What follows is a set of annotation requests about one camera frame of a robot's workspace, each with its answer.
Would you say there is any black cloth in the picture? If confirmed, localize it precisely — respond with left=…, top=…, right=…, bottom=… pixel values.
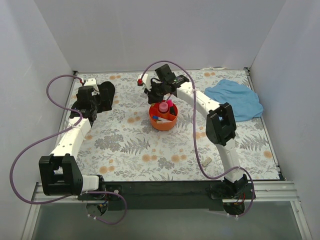
left=97, top=81, right=116, bottom=113

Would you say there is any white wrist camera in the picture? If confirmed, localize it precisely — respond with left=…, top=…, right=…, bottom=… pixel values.
left=84, top=78, right=100, bottom=96
left=136, top=73, right=151, bottom=92

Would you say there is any blue capped marker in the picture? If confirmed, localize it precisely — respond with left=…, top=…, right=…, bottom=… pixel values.
left=152, top=116, right=161, bottom=121

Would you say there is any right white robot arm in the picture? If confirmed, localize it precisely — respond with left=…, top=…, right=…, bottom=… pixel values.
left=137, top=60, right=249, bottom=199

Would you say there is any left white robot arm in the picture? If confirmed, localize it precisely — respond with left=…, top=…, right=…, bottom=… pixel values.
left=38, top=81, right=115, bottom=200

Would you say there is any orange capped marker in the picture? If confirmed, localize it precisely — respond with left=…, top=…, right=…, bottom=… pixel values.
left=160, top=118, right=172, bottom=123

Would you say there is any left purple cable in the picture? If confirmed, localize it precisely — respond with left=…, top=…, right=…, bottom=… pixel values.
left=9, top=74, right=128, bottom=225

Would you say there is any orange round organizer container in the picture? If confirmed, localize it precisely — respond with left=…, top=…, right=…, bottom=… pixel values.
left=148, top=103, right=178, bottom=131

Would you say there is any blue cloth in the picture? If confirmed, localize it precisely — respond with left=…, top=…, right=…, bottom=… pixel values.
left=204, top=79, right=264, bottom=122

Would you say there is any white eraser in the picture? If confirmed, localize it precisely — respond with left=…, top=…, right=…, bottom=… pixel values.
left=201, top=157, right=212, bottom=168

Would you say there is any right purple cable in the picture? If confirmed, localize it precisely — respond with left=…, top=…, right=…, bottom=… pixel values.
left=139, top=59, right=256, bottom=218

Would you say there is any purple cable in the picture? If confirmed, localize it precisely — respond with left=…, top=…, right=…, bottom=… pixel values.
left=139, top=59, right=256, bottom=218
left=9, top=74, right=128, bottom=225

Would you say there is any floral table mat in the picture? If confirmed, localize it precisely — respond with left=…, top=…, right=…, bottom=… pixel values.
left=77, top=69, right=280, bottom=182

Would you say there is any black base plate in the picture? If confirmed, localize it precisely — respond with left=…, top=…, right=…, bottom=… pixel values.
left=78, top=180, right=255, bottom=211

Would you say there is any pink capped tube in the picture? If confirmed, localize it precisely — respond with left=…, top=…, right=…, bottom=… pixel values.
left=158, top=101, right=169, bottom=114

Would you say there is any black pink highlighter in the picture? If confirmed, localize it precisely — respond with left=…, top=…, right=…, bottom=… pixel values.
left=166, top=99, right=176, bottom=116

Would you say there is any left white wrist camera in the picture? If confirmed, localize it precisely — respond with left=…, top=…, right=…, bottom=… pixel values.
left=84, top=78, right=100, bottom=96

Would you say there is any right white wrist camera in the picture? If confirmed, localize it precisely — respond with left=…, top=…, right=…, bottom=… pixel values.
left=136, top=73, right=151, bottom=92

